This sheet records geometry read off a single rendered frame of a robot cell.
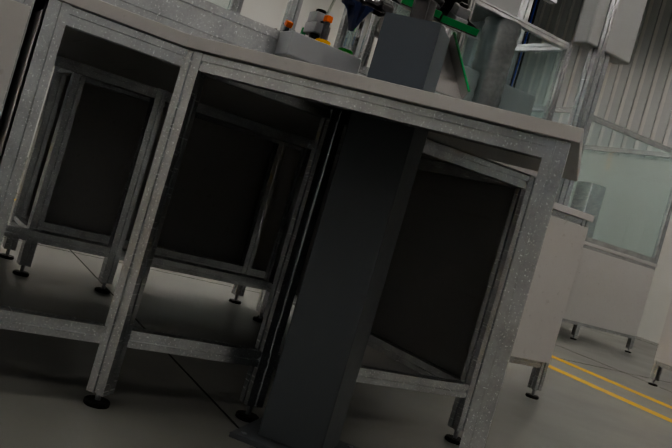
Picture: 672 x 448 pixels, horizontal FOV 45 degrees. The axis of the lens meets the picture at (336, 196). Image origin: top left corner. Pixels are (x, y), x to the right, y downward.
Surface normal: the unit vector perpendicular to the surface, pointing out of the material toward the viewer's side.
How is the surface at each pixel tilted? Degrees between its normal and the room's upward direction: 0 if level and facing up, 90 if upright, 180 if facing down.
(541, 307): 90
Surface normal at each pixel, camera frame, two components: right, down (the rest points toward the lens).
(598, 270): 0.46, 0.12
